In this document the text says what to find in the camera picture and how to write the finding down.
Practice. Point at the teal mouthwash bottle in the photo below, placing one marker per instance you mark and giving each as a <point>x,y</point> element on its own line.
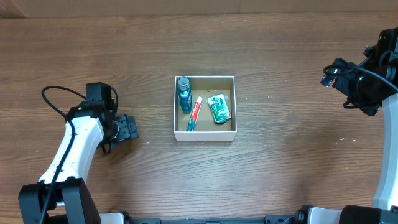
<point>185,94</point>

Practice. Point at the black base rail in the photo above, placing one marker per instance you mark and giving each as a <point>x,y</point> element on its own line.
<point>217,220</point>

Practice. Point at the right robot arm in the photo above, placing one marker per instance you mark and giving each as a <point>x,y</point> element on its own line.
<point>380,61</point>

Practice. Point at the open white cardboard box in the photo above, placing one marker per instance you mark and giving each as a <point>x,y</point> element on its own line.
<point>206,129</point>

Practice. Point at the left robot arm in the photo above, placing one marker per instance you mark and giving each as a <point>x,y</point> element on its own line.
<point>61,194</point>

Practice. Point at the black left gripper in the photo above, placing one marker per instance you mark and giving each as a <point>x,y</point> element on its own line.
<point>129,127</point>

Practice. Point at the teal toothpaste tube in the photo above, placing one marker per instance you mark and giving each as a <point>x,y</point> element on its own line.
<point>194,115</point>

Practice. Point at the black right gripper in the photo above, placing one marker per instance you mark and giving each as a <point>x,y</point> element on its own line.
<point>370,108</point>

